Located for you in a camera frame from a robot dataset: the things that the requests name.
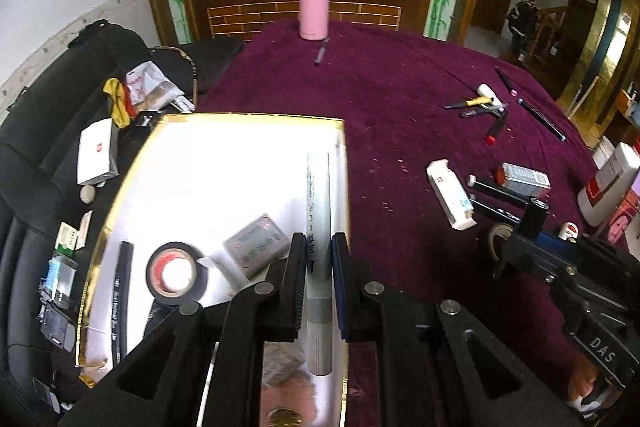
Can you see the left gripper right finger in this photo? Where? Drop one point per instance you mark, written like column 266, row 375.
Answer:
column 437, row 365

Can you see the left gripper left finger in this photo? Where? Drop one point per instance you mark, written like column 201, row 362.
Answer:
column 203, row 366

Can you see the black tape roll red core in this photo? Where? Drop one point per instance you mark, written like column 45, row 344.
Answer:
column 174, row 274

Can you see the white red-bordered plaster box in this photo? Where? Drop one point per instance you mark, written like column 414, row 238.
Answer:
column 255, row 246

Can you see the black pen case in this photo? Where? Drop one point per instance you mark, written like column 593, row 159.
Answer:
column 120, row 302

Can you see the white grey marker pen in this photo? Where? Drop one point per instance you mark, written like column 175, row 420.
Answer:
column 318, row 302

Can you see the pink fluffy round puff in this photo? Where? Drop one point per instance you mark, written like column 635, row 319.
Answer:
column 294, row 399

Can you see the white pill bottle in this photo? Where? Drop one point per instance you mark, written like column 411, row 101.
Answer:
column 223, row 265

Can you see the smartphone showing face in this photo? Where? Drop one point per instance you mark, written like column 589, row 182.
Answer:
column 623, row 214

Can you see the large white jug red cap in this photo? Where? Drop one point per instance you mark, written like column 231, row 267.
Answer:
column 598, row 199

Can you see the black art marker printed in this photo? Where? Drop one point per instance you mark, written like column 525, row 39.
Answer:
column 494, row 213

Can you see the grey silver carton box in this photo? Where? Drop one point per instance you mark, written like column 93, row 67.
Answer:
column 523, row 180

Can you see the open white small carton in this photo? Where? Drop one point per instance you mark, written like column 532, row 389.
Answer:
column 451, row 195

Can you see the black marker white caps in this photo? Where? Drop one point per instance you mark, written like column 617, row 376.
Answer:
column 495, row 191

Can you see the gold-edged white storage box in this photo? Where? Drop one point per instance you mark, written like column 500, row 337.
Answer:
column 199, row 179

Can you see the black marker red cap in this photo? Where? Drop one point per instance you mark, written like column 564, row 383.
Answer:
column 495, row 129

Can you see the grey clear pen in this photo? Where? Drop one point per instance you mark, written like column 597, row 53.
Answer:
column 493, row 110

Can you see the yellow black pen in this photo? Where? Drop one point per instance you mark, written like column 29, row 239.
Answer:
column 480, row 100

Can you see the black leather sofa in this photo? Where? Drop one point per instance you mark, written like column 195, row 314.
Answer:
column 39, row 189

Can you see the white small tube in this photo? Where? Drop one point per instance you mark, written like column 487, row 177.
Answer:
column 484, row 90

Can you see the white box on sofa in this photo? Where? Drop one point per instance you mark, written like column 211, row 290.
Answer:
column 97, row 153

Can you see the person in dark clothes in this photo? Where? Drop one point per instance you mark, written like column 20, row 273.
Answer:
column 522, row 21

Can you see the white plastic bag red print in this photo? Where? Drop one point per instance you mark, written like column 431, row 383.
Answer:
column 150, row 89

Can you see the small pen near thermos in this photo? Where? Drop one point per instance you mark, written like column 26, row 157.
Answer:
column 321, row 51

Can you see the pink thermos bottle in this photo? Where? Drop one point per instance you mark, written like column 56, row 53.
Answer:
column 313, row 19

